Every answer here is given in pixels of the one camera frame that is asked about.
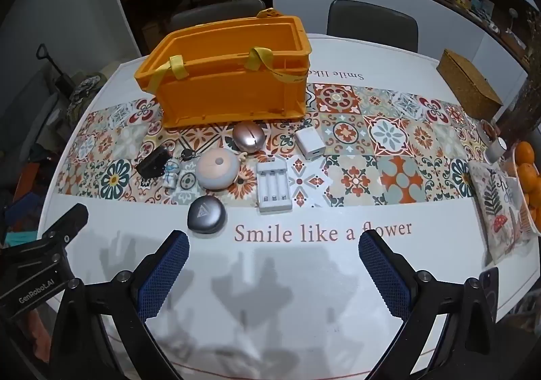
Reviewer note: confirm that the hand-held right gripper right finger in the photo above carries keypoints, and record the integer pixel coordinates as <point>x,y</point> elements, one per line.
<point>384,278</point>

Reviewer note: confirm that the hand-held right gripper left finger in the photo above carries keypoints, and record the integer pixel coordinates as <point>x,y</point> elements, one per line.
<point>165,278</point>

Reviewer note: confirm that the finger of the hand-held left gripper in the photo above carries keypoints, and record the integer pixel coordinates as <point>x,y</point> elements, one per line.
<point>69,221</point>

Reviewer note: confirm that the pink round lid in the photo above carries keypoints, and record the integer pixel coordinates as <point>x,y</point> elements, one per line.
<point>217,170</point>

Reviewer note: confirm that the white charger cube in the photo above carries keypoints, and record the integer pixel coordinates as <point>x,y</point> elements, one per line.
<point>310,144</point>

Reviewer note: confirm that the orange plastic crate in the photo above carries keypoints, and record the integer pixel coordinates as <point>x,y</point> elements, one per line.
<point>228,92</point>

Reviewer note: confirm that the grey earbuds case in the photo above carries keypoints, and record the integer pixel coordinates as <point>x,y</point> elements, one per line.
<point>206,215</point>

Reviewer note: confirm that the black key fob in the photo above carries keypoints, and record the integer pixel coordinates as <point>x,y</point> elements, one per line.
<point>152,164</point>

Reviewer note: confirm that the patterned table runner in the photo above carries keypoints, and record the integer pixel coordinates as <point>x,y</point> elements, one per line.
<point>393,177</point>

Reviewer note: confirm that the patterned cloth bag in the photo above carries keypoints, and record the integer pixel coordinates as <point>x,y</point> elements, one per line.
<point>86,88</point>

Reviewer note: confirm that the white battery charger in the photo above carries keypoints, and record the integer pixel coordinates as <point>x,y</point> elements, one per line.
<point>274,189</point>

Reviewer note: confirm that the black shovel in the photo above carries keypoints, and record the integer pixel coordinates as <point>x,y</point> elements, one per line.
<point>53,67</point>

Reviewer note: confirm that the white cup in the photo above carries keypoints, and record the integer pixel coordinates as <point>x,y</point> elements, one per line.
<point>494,150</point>

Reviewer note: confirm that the orange fruit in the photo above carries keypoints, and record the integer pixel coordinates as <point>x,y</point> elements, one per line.
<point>530,178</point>
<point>525,152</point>

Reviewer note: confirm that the woven wicker box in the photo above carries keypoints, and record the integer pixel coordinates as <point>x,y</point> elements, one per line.
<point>469,84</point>

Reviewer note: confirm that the grey chair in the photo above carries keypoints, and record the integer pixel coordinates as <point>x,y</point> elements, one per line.
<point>211,14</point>
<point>372,22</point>

